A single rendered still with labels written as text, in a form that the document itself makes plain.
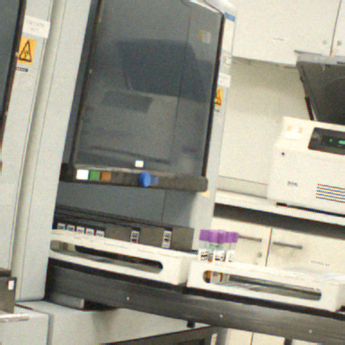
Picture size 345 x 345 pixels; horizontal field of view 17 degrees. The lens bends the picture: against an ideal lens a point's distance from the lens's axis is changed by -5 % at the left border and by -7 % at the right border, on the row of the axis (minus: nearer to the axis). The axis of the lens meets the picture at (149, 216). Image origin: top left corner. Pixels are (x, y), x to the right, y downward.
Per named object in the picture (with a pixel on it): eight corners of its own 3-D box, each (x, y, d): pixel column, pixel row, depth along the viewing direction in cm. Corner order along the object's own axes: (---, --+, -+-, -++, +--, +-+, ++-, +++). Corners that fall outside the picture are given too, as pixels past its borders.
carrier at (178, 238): (183, 253, 273) (187, 226, 272) (191, 254, 272) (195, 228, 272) (160, 253, 263) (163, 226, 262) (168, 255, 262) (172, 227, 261)
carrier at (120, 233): (119, 255, 245) (123, 225, 245) (128, 257, 245) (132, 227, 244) (92, 256, 235) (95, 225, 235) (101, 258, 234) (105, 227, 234)
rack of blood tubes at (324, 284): (183, 293, 211) (189, 259, 210) (206, 290, 219) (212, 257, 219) (332, 319, 197) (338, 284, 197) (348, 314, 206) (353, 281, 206)
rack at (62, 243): (34, 260, 224) (38, 229, 224) (59, 260, 233) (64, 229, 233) (174, 291, 211) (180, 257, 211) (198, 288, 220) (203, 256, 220)
